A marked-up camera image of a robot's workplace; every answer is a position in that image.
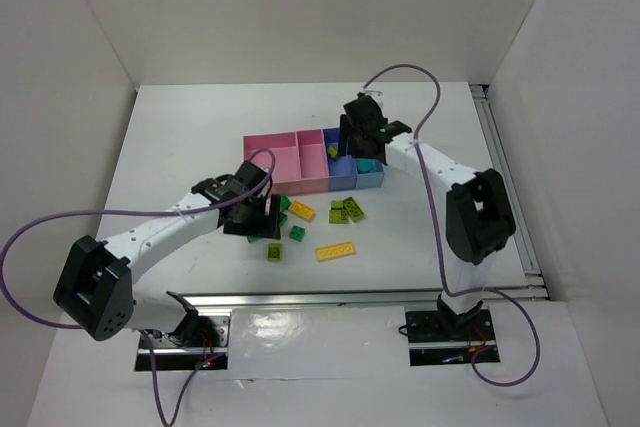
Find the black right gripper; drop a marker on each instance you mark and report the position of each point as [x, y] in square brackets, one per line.
[356, 142]

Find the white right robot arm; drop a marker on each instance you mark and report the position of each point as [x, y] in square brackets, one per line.
[474, 219]

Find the aluminium rail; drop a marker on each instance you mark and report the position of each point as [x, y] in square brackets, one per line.
[331, 298]
[534, 280]

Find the lime stacked lego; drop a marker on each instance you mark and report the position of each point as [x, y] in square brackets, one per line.
[338, 213]

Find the light blue bin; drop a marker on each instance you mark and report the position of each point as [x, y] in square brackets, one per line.
[369, 180]

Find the small pink bin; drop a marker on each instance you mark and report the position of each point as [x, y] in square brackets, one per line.
[313, 162]

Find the dark green square lego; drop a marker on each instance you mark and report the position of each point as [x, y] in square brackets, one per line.
[284, 203]

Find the yellow short lego brick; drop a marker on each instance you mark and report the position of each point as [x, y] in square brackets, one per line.
[302, 211]

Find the yellow long lego plate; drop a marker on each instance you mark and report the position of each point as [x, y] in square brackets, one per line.
[335, 251]

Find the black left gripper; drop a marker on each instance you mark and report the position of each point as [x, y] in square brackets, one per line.
[255, 222]

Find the aluminium right rail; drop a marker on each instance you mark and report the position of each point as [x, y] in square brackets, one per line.
[534, 280]

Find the lime long lego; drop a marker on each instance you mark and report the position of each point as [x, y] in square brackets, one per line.
[353, 209]

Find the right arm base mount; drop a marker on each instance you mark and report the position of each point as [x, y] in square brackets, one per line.
[431, 342]

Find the cyan lego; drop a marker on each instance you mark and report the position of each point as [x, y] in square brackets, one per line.
[364, 166]

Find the dark blue bin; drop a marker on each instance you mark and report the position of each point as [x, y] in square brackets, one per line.
[340, 169]

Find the dark green lego right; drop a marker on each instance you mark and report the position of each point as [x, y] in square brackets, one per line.
[297, 233]

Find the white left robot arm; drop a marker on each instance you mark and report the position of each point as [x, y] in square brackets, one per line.
[97, 285]

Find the large pink bin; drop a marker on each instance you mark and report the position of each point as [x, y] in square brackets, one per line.
[284, 146]

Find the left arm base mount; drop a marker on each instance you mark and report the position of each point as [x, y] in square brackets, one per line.
[190, 342]

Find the aluminium front rail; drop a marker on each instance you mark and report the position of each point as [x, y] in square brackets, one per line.
[331, 298]

